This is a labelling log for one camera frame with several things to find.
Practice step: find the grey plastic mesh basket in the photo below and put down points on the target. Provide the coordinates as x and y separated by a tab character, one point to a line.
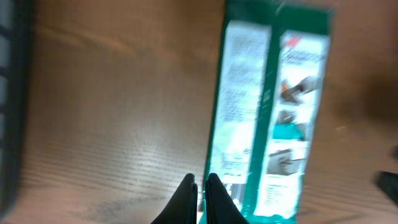
16	24

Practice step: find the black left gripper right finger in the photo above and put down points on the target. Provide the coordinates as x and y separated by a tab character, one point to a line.
220	208

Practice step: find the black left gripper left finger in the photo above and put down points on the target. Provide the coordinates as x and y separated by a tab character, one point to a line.
182	206

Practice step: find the white red package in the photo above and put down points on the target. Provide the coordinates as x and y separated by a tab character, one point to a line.
273	57

